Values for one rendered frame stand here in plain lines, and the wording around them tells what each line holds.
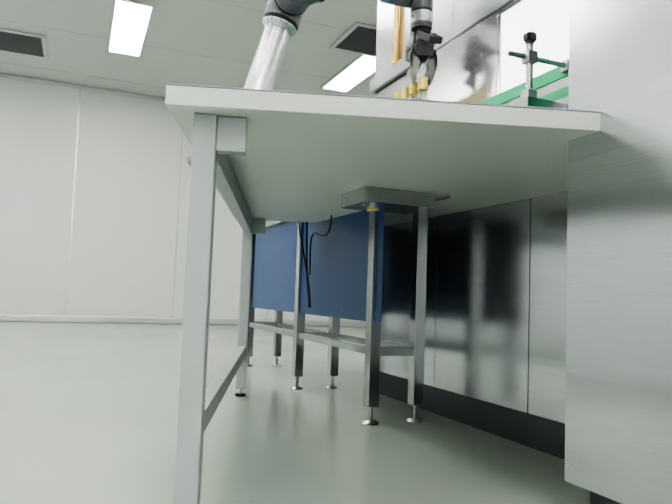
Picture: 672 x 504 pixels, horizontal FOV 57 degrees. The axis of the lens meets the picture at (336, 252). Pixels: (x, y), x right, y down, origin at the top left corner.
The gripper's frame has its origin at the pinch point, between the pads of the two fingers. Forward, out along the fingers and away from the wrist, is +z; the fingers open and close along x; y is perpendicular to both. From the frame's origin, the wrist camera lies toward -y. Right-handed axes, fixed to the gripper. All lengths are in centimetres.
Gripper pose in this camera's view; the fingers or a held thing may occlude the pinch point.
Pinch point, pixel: (422, 80)
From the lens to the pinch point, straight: 221.9
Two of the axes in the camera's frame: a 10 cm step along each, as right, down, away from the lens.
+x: -9.5, -0.5, -3.1
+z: -0.4, 10.0, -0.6
